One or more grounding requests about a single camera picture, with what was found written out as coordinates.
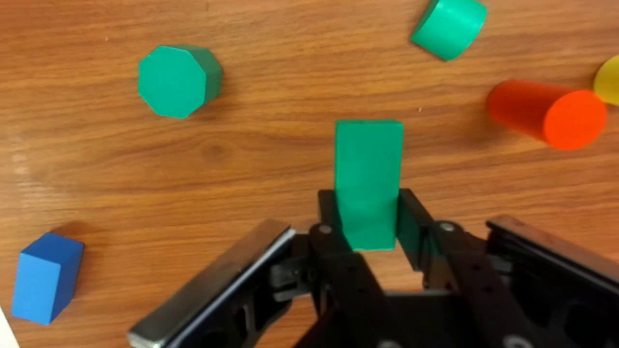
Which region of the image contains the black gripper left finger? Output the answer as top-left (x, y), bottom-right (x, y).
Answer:
top-left (268, 190), bottom-right (384, 348)

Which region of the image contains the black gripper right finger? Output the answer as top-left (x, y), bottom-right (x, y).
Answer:
top-left (396, 190), bottom-right (541, 348)

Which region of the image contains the green rectangular bar block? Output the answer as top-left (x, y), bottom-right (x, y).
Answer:
top-left (334, 120), bottom-right (404, 252)

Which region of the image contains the red round rod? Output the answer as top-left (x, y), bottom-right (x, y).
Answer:
top-left (485, 80), bottom-right (607, 151)

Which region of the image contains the green half-round block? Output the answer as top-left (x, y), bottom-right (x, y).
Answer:
top-left (410, 0), bottom-right (487, 62)

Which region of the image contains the yellow round rod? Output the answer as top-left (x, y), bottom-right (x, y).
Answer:
top-left (591, 56), bottom-right (619, 107)

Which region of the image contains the brown wooden table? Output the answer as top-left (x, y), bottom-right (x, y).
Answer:
top-left (0, 0), bottom-right (619, 348)

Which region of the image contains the green octagonal block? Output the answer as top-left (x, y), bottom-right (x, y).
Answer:
top-left (137, 45), bottom-right (222, 120)

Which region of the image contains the blue rectangular block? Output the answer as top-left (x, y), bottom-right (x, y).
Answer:
top-left (11, 232), bottom-right (85, 325)

